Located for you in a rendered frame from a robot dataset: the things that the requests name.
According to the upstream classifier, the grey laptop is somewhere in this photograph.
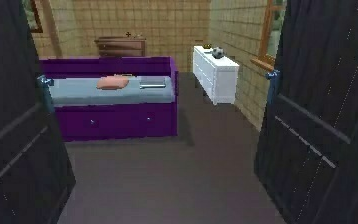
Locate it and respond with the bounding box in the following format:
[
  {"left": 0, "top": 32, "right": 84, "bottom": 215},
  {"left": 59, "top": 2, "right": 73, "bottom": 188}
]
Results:
[{"left": 139, "top": 76, "right": 167, "bottom": 90}]

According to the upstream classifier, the white chest of drawers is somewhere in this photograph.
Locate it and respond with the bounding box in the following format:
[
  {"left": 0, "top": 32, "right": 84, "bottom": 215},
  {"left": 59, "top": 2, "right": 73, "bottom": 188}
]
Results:
[{"left": 192, "top": 45, "right": 240, "bottom": 106}]

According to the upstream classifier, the purple bed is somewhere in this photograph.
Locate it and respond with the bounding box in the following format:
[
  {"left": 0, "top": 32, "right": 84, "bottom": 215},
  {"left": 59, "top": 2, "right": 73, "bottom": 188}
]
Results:
[{"left": 38, "top": 55, "right": 180, "bottom": 143}]

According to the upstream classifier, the black and white ball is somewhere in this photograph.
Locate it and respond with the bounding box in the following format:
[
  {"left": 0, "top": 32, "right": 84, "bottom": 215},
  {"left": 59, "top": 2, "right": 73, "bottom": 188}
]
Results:
[{"left": 211, "top": 46, "right": 225, "bottom": 60}]

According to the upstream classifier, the pink pillow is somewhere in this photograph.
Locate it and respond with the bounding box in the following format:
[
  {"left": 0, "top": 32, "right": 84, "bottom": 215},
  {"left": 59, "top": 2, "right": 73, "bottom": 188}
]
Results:
[{"left": 96, "top": 75, "right": 130, "bottom": 91}]

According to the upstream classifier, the brown chest of drawers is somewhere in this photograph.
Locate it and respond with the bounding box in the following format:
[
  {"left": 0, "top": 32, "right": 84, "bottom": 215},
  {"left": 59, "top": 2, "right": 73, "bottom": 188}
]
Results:
[{"left": 94, "top": 36, "right": 147, "bottom": 58}]

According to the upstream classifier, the wooden framed window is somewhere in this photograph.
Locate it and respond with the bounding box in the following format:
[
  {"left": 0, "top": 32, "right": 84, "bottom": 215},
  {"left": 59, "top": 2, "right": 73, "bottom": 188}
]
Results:
[{"left": 250, "top": 0, "right": 288, "bottom": 73}]

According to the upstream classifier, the black room door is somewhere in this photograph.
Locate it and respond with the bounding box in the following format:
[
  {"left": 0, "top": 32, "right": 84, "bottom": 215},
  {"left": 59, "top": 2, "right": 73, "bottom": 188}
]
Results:
[
  {"left": 0, "top": 0, "right": 77, "bottom": 224},
  {"left": 253, "top": 0, "right": 358, "bottom": 224}
]

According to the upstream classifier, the blue door handle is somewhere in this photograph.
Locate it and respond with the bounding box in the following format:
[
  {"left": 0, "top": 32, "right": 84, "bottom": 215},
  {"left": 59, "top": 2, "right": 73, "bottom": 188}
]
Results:
[
  {"left": 265, "top": 69, "right": 281, "bottom": 105},
  {"left": 36, "top": 74, "right": 54, "bottom": 88}
]

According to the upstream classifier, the brown framed wall picture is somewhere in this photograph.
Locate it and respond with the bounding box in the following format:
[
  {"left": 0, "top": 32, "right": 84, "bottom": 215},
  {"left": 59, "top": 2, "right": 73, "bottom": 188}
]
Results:
[{"left": 22, "top": 0, "right": 44, "bottom": 34}]

